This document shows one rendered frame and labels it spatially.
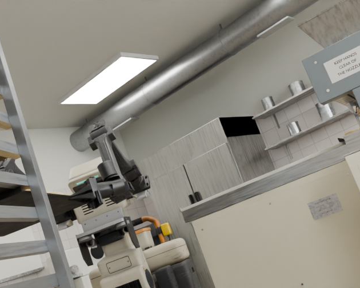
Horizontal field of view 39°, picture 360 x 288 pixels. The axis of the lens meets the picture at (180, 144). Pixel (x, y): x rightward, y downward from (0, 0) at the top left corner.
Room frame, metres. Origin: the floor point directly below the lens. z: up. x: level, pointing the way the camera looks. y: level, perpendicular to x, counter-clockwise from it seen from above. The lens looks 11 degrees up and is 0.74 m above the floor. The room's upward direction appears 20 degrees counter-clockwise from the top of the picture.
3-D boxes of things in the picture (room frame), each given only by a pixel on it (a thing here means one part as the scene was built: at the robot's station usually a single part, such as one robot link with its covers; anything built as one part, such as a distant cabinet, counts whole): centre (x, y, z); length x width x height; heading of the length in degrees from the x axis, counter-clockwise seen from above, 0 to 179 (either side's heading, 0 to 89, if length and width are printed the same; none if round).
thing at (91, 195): (1.67, 0.37, 1.03); 0.09 x 0.07 x 0.07; 129
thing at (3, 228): (1.61, 0.59, 1.03); 0.60 x 0.40 x 0.01; 174
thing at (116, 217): (2.50, 0.49, 0.93); 0.28 x 0.16 x 0.22; 84
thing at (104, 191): (1.72, 0.31, 1.02); 0.07 x 0.07 x 0.10; 39
